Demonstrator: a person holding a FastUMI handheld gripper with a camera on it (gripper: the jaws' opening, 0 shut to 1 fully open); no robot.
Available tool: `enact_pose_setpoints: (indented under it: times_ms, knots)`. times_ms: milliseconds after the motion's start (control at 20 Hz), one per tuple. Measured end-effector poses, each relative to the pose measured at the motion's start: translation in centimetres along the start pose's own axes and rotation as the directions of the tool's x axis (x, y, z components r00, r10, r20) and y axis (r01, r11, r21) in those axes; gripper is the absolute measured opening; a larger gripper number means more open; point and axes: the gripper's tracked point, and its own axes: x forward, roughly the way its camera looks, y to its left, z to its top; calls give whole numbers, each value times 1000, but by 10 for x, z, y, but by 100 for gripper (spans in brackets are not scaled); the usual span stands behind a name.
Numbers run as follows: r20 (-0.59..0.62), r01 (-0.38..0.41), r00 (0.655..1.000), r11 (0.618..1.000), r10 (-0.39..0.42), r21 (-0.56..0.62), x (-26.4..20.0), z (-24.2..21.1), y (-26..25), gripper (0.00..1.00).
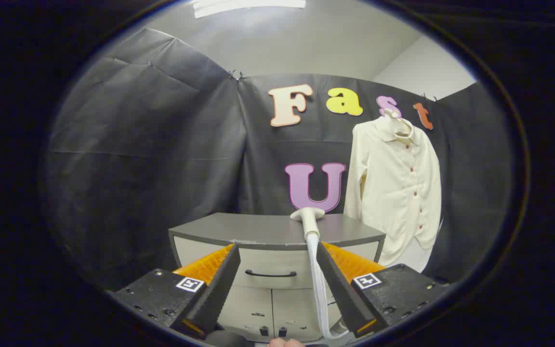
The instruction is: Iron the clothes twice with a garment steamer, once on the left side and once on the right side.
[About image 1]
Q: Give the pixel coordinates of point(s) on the white garment steamer head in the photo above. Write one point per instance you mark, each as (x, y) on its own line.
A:
(309, 221)

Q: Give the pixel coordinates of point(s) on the white clothes hanger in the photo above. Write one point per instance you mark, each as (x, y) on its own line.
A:
(405, 135)

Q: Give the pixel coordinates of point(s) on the white ironing board pad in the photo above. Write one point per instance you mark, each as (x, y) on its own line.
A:
(417, 258)

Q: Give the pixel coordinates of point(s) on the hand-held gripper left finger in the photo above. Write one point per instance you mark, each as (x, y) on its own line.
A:
(219, 289)

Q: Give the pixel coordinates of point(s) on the grey cabinet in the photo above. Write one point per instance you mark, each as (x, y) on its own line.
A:
(258, 229)

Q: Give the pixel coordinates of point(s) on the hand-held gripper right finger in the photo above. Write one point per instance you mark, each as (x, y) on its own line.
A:
(342, 289)

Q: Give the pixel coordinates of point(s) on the black backdrop cloth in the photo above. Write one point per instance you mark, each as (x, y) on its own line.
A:
(138, 168)

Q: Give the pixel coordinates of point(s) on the cream button-up shirt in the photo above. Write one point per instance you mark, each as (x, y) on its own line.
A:
(393, 193)

